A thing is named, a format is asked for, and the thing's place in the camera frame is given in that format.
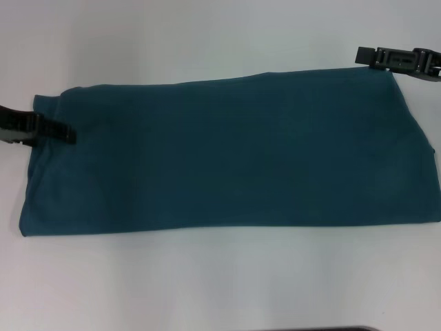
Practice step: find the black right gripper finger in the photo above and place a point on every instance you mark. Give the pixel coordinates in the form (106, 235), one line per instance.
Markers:
(389, 58)

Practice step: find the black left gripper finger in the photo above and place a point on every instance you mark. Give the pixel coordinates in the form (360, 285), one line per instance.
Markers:
(56, 128)

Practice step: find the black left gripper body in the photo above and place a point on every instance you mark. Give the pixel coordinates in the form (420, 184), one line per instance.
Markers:
(13, 124)

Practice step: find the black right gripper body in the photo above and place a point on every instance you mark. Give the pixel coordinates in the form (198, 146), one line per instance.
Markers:
(434, 65)

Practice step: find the teal t-shirt with FREE print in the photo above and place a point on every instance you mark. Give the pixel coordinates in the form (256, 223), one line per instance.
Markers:
(224, 155)

